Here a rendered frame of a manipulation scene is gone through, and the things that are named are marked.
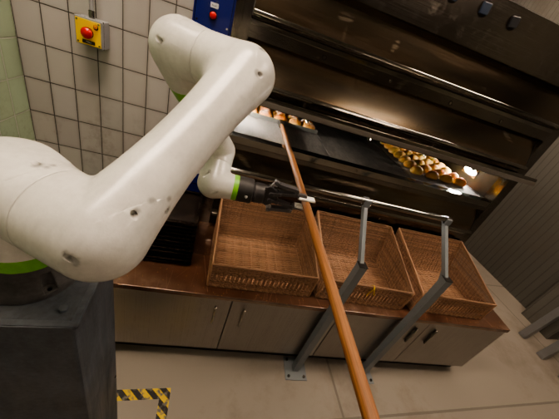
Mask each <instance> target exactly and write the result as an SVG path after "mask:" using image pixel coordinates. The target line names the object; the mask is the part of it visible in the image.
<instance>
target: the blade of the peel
mask: <svg viewBox="0 0 559 419"><path fill-rule="evenodd" d="M249 116H253V117H257V118H260V119H263V120H266V121H271V122H274V123H277V124H278V122H279V120H278V119H275V118H274V117H273V118H272V117H269V116H264V115H261V114H259V109H258V113H254V112H251V113H250V114H249ZM284 123H285V126H288V127H292V128H295V129H298V130H301V131H306V132H309V133H313V134H316V135H317V133H318V130H317V129H316V128H315V129H314V130H313V129H310V128H307V127H303V126H299V125H296V124H293V123H289V122H288V121H285V122H284Z"/></svg>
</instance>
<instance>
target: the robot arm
mask: <svg viewBox="0 0 559 419"><path fill-rule="evenodd" d="M148 44H149V49H150V53H151V56H152V58H153V60H154V62H155V64H156V65H157V67H158V69H159V71H160V72H161V75H162V76H163V77H164V79H165V81H166V83H167V85H168V87H169V88H170V89H171V91H172V93H173V94H174V96H175V97H176V99H177V100H178V102H179V104H178V105H177V106H176V107H175V108H174V109H173V110H172V111H171V112H170V113H169V114H168V115H167V116H166V117H165V118H164V119H163V120H162V121H160V122H159V123H158V124H157V125H156V126H155V127H154V128H153V129H152V130H151V131H149V132H148V133H147V134H146V135H145V136H144V137H142V138H141V139H140V140H139V141H138V142H137V143H135V144H134V145H133V146H132V147H131V148H130V149H129V150H127V151H126V152H125V153H124V154H122V155H121V156H120V157H119V158H117V159H116V160H114V161H113V162H112V163H111V164H109V166H107V167H106V168H105V169H103V170H102V171H100V172H99V173H98V174H96V175H87V174H85V173H84V172H82V171H80V170H79V169H78V168H77V167H75V166H74V165H73V164H72V163H71V162H70V161H68V160H67V159H66V158H64V157H63V156H62V155H60V154H59V153H58V152H56V151H55V150H54V149H52V148H50V147H49V146H47V145H44V144H42V143H40V142H37V141H34V140H29V139H23V138H18V137H9V136H0V304H1V305H23V304H29V303H35V302H39V301H42V300H44V299H47V298H50V297H52V296H55V295H57V294H59V293H60V292H62V291H63V290H65V289H67V288H68V287H70V286H71V285H72V284H73V283H74V282H75V281H76V280H77V281H81V282H87V283H99V282H106V281H109V280H113V279H117V278H119V277H121V276H123V275H125V274H127V273H129V272H130V271H132V270H133V269H134V268H135V267H136V266H137V265H138V264H139V263H140V262H141V261H142V260H143V259H144V258H145V256H146V254H147V252H148V250H149V248H150V247H151V245H152V243H153V242H154V240H155V238H156V236H157V235H158V234H159V232H160V230H161V228H162V226H163V225H164V223H165V222H166V220H167V218H168V217H169V215H170V214H171V211H172V210H173V209H174V207H175V206H176V204H177V202H178V201H179V199H180V198H181V196H182V195H183V194H184V192H185V191H186V189H187V188H188V186H189V185H190V183H191V182H192V180H193V179H194V178H195V177H196V175H197V174H198V173H199V171H200V173H199V176H198V179H197V186H198V189H199V191H200V192H201V193H202V194H203V195H204V196H205V197H208V198H211V199H228V200H235V201H239V202H244V203H248V204H249V203H250V202H251V201H252V202H255V203H259V204H260V203H262V204H264V205H265V209H266V211H279V212H286V213H291V211H292V210H302V209H303V206H302V204H301V203H296V202H294V203H290V202H288V201H285V200H281V199H279V198H278V197H281V196H284V197H295V198H298V200H303V201H307V202H310V203H315V199H314V198H313V197H308V196H307V194H302V193H300V192H299V188H298V187H295V186H292V185H288V184H286V183H283V182H280V181H279V180H277V179H275V182H274V183H273V184H272V185H266V184H264V183H260V182H255V179H252V178H249V177H244V176H241V175H234V174H232V173H231V172H230V171H231V166H232V163H233V159H234V157H235V146H234V144H233V142H232V140H231V138H230V136H229V134H230V133H231V132H232V131H233V130H234V129H235V128H236V127H237V126H238V125H239V124H240V123H241V122H242V121H243V120H244V119H245V118H246V117H247V116H248V115H249V114H250V113H251V112H252V111H254V110H255V109H256V108H257V107H258V106H259V105H260V104H262V103H263V102H264V101H265V100H266V99H267V98H268V97H269V95H270V93H271V92H272V90H273V87H274V84H275V69H274V65H273V62H272V61H271V59H270V56H269V55H268V53H267V52H266V51H265V50H264V49H263V48H262V47H260V46H258V45H257V44H255V43H253V42H248V41H244V40H240V39H237V38H234V37H229V36H226V35H224V34H221V33H218V32H215V31H212V30H210V29H209V28H207V27H204V26H202V25H200V24H199V23H197V22H194V21H193V20H191V19H189V18H188V17H185V16H182V15H179V14H167V15H164V16H162V17H160V18H158V19H157V20H156V21H155V22H154V23H153V25H152V27H151V30H150V32H149V37H148ZM275 187H280V188H281V189H284V190H277V189H276V188H275ZM288 190H289V191H288ZM272 203H273V204H276V205H270V204H272ZM281 205H282V206H281Z"/></svg>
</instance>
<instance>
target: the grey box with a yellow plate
mask: <svg viewBox="0 0 559 419"><path fill-rule="evenodd" d="M74 23H75V33H76V42H77V43H80V44H82V45H85V46H89V47H93V48H96V49H99V50H102V51H105V50H107V49H110V37H109V22H105V21H102V20H100V19H97V18H96V19H92V18H89V17H88V16H87V15H84V14H76V13H75V14H74ZM93 25H97V26H98V31H96V30H94V29H93ZM82 27H88V28H89V29H91V30H92V34H93V36H92V38H91V39H86V38H84V37H83V36H82V35H81V32H80V31H81V28H82Z"/></svg>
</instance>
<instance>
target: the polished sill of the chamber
mask: <svg viewBox="0 0 559 419"><path fill-rule="evenodd" d="M229 136H230V138H231V140H232V142H234V143H237V144H241V145H247V146H250V147H254V148H257V149H261V150H267V151H269V152H273V153H276V154H280V155H286V156H288V154H287V150H286V148H285V145H282V144H279V143H275V142H272V141H269V140H263V139H260V138H257V137H253V136H248V135H245V134H241V133H238V132H234V131H232V132H231V133H230V134H229ZM291 148H292V151H293V153H294V158H296V159H300V160H305V161H308V162H312V163H315V164H319V165H325V166H328V167H332V168H335V169H338V170H344V171H348V172H351V173H355V174H358V175H364V176H367V177H370V178H374V179H377V180H383V181H387V182H390V183H394V184H397V185H402V186H406V187H409V188H413V189H416V190H422V191H426V192H429V193H432V194H435V195H441V196H445V197H448V198H452V199H455V200H461V201H464V202H468V203H471V204H475V205H481V206H484V207H487V206H488V205H489V204H490V202H489V201H488V200H486V199H485V198H482V197H478V196H476V195H470V194H466V193H463V192H460V191H456V190H451V189H448V188H444V187H441V186H438V185H432V184H429V183H426V182H422V181H419V180H414V179H410V178H407V177H403V176H400V175H395V174H391V173H388V172H385V171H381V170H376V169H373V168H369V167H366V166H362V165H357V164H354V163H350V162H348V161H344V160H338V159H335V158H332V157H328V156H325V155H320V154H316V153H313V152H310V151H306V150H301V149H297V148H294V147H291Z"/></svg>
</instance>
